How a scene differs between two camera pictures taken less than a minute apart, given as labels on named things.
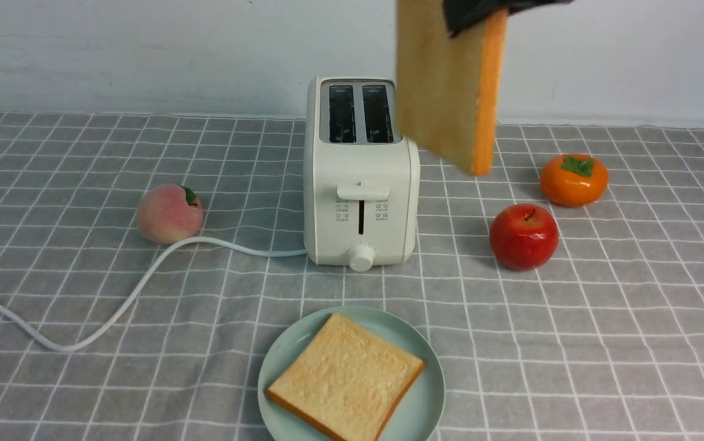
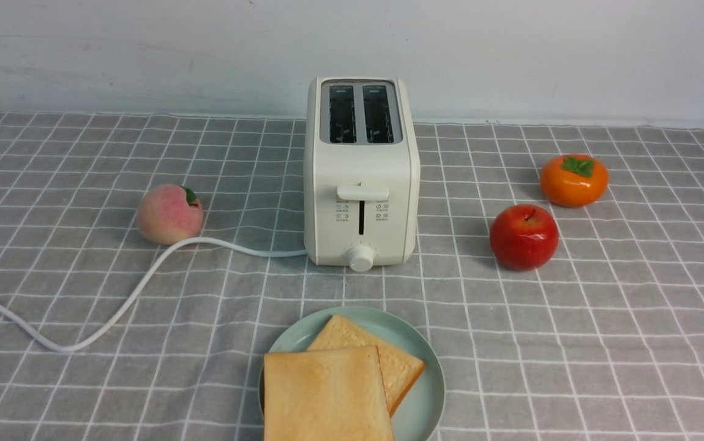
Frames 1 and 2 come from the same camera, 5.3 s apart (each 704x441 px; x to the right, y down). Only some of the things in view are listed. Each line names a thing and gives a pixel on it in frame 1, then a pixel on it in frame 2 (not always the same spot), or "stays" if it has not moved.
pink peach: [169, 214] stays
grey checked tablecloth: [590, 288] stays
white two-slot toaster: [362, 182] stays
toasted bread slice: [449, 87] → [335, 394]
